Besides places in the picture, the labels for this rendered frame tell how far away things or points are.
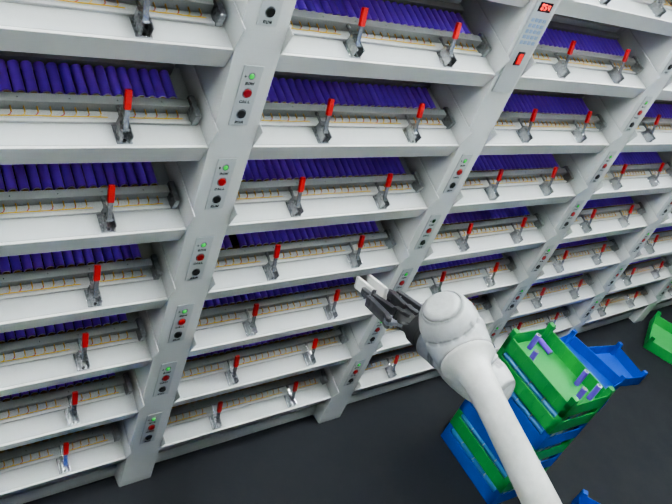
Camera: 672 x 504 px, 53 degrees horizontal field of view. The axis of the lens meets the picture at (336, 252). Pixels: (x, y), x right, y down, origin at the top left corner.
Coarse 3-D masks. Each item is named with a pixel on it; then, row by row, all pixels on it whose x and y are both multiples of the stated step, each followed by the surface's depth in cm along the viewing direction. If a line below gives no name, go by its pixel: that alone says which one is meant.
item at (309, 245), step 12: (312, 240) 175; (324, 240) 177; (336, 240) 179; (348, 240) 182; (372, 240) 188; (228, 252) 160; (240, 252) 161; (252, 252) 163; (264, 252) 166; (288, 252) 172
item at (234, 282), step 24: (384, 240) 192; (216, 264) 159; (240, 264) 163; (288, 264) 170; (312, 264) 174; (336, 264) 179; (384, 264) 188; (216, 288) 156; (240, 288) 160; (264, 288) 166
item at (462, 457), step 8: (448, 424) 243; (448, 432) 243; (448, 440) 243; (456, 440) 240; (456, 448) 240; (456, 456) 240; (464, 456) 237; (464, 464) 237; (472, 464) 234; (472, 472) 234; (472, 480) 234; (480, 480) 231; (480, 488) 231; (488, 488) 228; (488, 496) 228; (496, 496) 225; (504, 496) 228; (512, 496) 233
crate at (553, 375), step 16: (512, 336) 216; (528, 336) 224; (544, 336) 228; (512, 352) 216; (528, 352) 222; (544, 352) 225; (560, 352) 224; (528, 368) 211; (544, 368) 218; (560, 368) 221; (576, 368) 220; (544, 384) 206; (560, 384) 214; (592, 384) 215; (560, 400) 202; (576, 400) 198; (592, 400) 204
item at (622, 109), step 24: (648, 48) 199; (600, 96) 212; (648, 96) 205; (624, 120) 207; (624, 144) 217; (552, 216) 231; (576, 216) 233; (552, 240) 236; (528, 264) 240; (528, 288) 252; (504, 312) 255
